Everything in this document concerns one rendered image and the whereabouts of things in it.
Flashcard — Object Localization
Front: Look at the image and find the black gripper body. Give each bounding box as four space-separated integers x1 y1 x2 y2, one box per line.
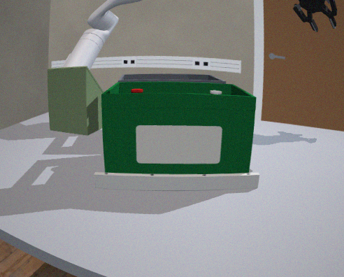
299 0 325 13

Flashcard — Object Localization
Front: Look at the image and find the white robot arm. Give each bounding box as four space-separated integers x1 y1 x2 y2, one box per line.
62 0 142 70

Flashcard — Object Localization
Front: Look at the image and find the green crate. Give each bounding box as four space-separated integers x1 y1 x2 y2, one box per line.
102 82 256 174

